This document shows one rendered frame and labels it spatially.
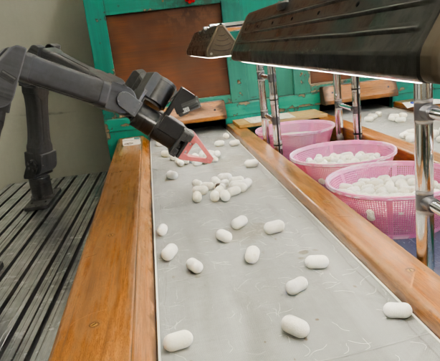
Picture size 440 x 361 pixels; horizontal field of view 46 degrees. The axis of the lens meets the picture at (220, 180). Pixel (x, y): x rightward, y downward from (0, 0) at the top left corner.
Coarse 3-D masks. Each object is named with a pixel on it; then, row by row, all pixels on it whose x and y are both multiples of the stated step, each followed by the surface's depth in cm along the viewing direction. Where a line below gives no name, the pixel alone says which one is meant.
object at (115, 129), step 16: (288, 96) 202; (304, 96) 203; (400, 96) 209; (240, 112) 201; (256, 112) 202; (352, 112) 208; (112, 128) 196; (128, 128) 197; (192, 128) 216; (208, 128) 211; (224, 128) 206; (256, 128) 204; (304, 128) 206; (112, 144) 197
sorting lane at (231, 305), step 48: (240, 144) 171; (192, 192) 122; (240, 192) 118; (288, 192) 113; (192, 240) 92; (240, 240) 90; (288, 240) 87; (336, 240) 85; (192, 288) 74; (240, 288) 72; (336, 288) 69; (384, 288) 68; (240, 336) 61; (288, 336) 59; (336, 336) 58; (384, 336) 57; (432, 336) 56
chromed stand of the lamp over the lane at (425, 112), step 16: (416, 96) 64; (432, 96) 64; (416, 112) 65; (432, 112) 62; (416, 128) 66; (432, 128) 65; (416, 144) 66; (432, 144) 66; (416, 160) 67; (432, 160) 66; (416, 176) 67; (432, 176) 67; (416, 192) 68; (432, 192) 67; (416, 208) 69; (432, 208) 65; (416, 224) 69; (432, 224) 68; (416, 240) 70; (432, 240) 69; (416, 256) 71; (432, 256) 70
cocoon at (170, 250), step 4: (168, 244) 86; (172, 244) 86; (164, 248) 85; (168, 248) 84; (172, 248) 85; (176, 248) 86; (164, 252) 84; (168, 252) 83; (172, 252) 84; (176, 252) 86; (164, 256) 84; (168, 256) 83; (172, 256) 84; (168, 260) 84
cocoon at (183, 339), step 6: (186, 330) 60; (168, 336) 59; (174, 336) 59; (180, 336) 59; (186, 336) 59; (192, 336) 59; (168, 342) 58; (174, 342) 58; (180, 342) 58; (186, 342) 59; (168, 348) 58; (174, 348) 58; (180, 348) 59
